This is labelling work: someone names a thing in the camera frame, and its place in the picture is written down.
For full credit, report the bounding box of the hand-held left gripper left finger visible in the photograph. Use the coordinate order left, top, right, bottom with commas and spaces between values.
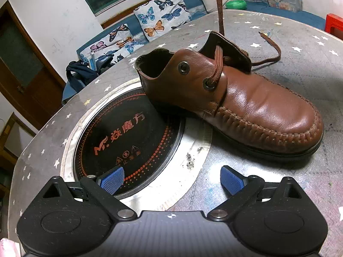
40, 166, 138, 222

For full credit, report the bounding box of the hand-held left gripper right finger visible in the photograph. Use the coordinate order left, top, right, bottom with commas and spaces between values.
207, 166, 299, 222

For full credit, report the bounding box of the brown leather shoe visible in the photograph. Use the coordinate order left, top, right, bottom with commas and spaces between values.
135, 31, 324, 161

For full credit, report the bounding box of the brown shoelace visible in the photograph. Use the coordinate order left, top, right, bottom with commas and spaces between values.
204, 0, 282, 90

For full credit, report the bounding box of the round built-in induction cooktop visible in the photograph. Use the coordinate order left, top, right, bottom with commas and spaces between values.
63, 82, 213, 206

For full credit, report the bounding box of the dark blue backpack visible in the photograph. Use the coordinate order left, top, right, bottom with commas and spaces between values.
66, 55, 114, 93

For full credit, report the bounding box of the wooden side table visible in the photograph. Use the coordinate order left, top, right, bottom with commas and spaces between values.
0, 112, 38, 166

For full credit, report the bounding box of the butterfly print cushion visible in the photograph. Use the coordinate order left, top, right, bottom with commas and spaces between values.
80, 24, 149, 65
133, 0, 192, 42

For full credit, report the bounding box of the brown wooden door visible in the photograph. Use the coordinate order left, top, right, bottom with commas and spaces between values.
0, 0, 66, 122

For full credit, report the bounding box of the grey star-print tablecloth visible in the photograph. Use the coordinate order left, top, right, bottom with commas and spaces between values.
8, 9, 343, 257

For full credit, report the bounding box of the blue sofa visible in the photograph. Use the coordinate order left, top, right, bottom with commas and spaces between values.
62, 0, 326, 105

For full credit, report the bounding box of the red stool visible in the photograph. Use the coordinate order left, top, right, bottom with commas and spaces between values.
325, 13, 343, 36

